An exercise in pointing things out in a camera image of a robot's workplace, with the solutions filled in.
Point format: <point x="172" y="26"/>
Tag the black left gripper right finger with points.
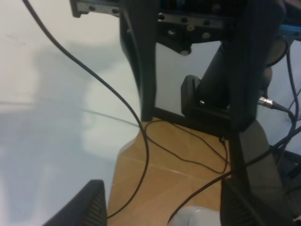
<point x="240" y="208"/>

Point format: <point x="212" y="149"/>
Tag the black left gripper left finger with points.
<point x="87" y="208"/>

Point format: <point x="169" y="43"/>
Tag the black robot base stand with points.
<point x="227" y="94"/>

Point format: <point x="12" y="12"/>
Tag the white object on floor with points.
<point x="195" y="216"/>

